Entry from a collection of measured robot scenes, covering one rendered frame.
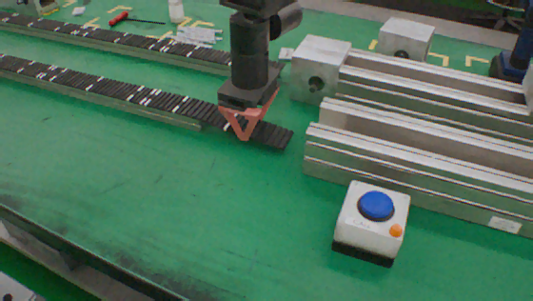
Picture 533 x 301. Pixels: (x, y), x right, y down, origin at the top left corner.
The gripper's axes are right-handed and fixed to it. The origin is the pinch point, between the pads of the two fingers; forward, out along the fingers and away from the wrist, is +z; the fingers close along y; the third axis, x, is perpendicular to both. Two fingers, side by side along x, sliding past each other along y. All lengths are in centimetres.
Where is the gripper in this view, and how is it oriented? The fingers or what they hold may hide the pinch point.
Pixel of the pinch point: (249, 127)
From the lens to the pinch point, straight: 67.8
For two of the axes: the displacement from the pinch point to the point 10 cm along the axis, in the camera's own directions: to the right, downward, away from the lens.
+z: -0.1, 7.6, 6.5
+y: 4.0, -5.9, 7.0
